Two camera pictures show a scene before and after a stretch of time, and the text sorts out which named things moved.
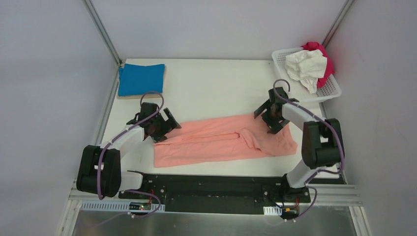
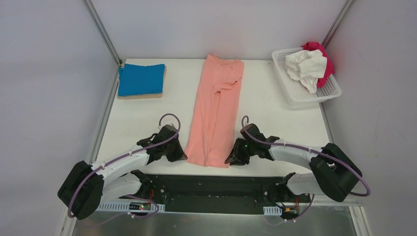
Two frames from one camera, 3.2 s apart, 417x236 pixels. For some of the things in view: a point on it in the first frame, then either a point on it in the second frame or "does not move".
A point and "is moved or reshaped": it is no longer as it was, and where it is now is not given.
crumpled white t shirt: [307, 66] does not move
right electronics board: [288, 212] does not move
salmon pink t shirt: [230, 138] is moved or reshaped
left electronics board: [139, 206] does not move
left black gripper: [163, 124] to [173, 148]
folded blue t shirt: [137, 79] does not move
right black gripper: [270, 116] to [239, 149]
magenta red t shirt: [314, 45] does not move
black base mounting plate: [215, 193] does not move
